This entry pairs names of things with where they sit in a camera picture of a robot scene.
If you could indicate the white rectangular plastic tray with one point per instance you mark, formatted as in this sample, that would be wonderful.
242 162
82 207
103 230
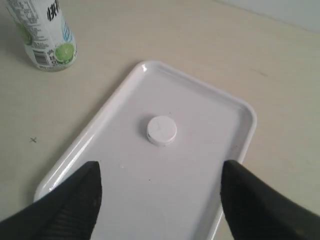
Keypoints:
151 192

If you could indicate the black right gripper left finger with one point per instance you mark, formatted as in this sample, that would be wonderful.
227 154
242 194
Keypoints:
69 212

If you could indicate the white bottle cap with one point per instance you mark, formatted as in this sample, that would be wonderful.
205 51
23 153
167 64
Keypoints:
161 130

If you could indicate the clear plastic drink bottle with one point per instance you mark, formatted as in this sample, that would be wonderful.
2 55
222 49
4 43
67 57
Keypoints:
47 38

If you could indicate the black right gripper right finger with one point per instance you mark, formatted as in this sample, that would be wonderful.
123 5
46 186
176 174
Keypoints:
255 211

